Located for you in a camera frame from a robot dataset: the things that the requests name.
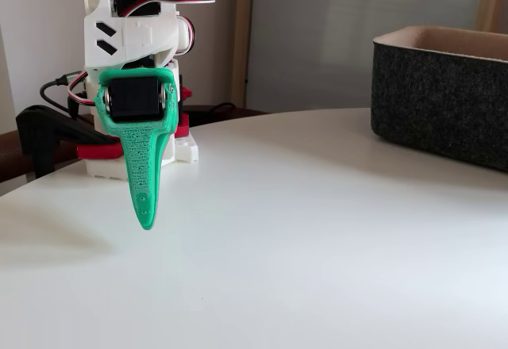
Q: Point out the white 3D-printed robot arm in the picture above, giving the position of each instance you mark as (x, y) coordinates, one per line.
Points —
(139, 35)

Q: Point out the dark grey felt box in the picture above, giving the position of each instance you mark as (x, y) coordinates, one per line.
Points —
(436, 107)

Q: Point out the black and red table clamp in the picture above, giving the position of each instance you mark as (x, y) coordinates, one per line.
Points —
(183, 127)
(39, 127)

